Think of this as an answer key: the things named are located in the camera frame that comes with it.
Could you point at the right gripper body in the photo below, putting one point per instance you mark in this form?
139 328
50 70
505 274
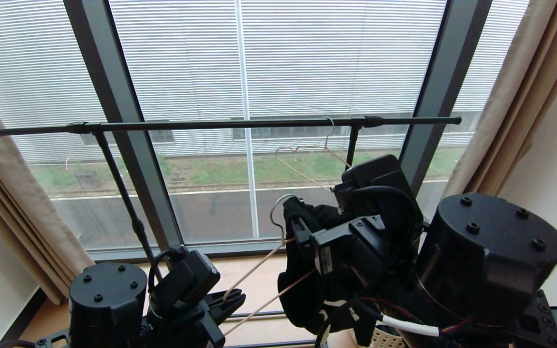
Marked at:
351 241

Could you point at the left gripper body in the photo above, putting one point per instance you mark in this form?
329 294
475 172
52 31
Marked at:
182 328

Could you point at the pink clothes hanger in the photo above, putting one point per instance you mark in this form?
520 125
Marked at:
307 175
269 303

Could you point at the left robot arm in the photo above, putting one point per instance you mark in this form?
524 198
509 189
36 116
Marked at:
107 304

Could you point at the white laundry basket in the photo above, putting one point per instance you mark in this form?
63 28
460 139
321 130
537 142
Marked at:
385 338

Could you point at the black clothes rack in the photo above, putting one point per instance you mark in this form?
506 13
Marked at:
211 124

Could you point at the window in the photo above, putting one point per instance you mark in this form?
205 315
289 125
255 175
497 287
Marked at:
307 58

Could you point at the beige curtain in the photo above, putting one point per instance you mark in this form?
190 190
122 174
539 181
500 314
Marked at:
7 193
525 72

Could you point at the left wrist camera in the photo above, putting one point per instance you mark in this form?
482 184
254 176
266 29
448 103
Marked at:
186 280

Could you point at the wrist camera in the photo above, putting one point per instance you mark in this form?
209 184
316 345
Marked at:
380 188
186 280

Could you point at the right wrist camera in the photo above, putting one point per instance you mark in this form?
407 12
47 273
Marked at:
380 188

